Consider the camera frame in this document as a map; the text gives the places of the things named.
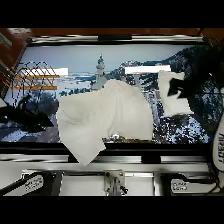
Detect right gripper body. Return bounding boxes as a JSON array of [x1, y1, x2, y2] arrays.
[[167, 77, 188, 100]]

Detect white shirt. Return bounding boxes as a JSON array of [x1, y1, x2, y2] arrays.
[[55, 78, 155, 167]]

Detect folded white garment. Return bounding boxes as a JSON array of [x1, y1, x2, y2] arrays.
[[157, 69, 195, 118]]

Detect brown clothes hanger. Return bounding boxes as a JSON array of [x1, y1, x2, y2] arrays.
[[8, 78, 59, 92], [13, 61, 63, 81]]

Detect silver frame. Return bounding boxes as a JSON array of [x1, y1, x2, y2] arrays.
[[0, 33, 224, 197]]

